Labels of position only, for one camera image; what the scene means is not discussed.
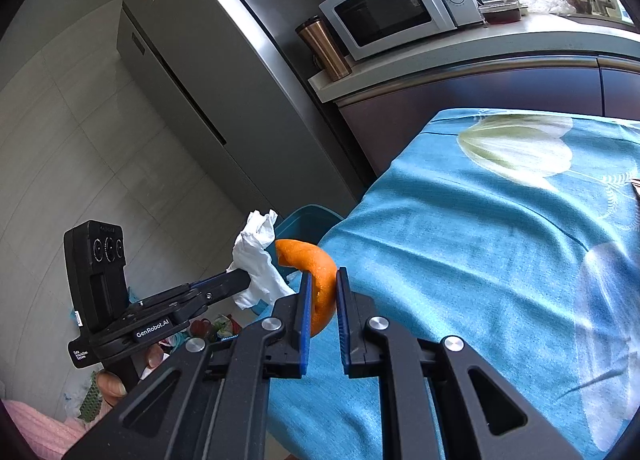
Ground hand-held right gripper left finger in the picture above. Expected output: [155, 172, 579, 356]
[62, 270, 315, 460]

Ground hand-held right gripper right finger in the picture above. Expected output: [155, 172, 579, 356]
[335, 267, 586, 460]

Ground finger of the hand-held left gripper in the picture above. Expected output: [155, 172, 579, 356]
[187, 269, 252, 305]

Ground white tissue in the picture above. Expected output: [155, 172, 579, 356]
[226, 209, 293, 311]

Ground orange peel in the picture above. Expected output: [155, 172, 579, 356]
[275, 239, 338, 338]

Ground blue plastic bin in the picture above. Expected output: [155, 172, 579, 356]
[252, 204, 346, 316]

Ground person's left hand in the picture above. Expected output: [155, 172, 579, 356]
[96, 341, 167, 409]

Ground green leafy vegetable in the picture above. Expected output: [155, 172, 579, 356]
[212, 314, 242, 341]

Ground blue floral tablecloth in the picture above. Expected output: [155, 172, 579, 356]
[265, 108, 640, 460]

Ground pink garment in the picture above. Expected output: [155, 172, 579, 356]
[0, 399, 88, 460]

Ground grey refrigerator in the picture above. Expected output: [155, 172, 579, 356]
[116, 0, 371, 221]

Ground copper thermos mug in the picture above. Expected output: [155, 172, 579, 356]
[295, 15, 352, 82]

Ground kitchen counter with cabinets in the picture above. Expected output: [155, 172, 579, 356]
[307, 10, 640, 181]

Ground white microwave oven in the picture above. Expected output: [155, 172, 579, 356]
[318, 0, 485, 61]

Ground dark red bowl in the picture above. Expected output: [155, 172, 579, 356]
[481, 3, 527, 24]

